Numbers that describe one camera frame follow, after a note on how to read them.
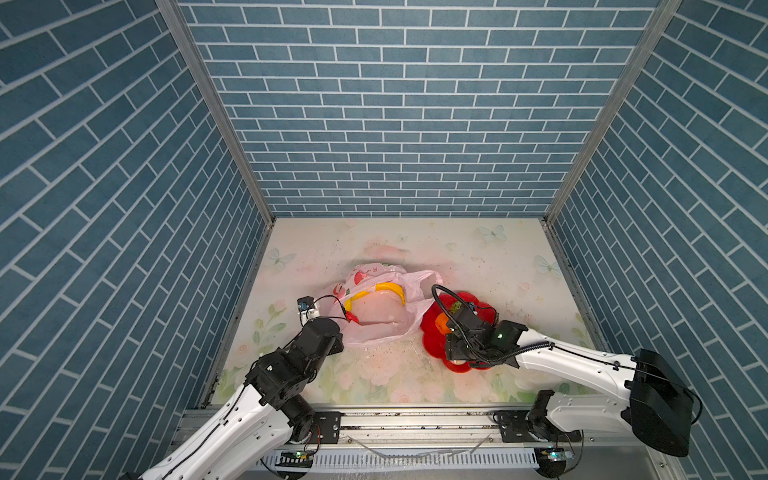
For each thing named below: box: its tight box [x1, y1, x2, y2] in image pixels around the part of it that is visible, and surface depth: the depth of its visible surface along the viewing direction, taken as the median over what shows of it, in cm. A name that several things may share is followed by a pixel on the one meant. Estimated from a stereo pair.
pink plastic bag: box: [329, 262, 444, 346], surface depth 85 cm
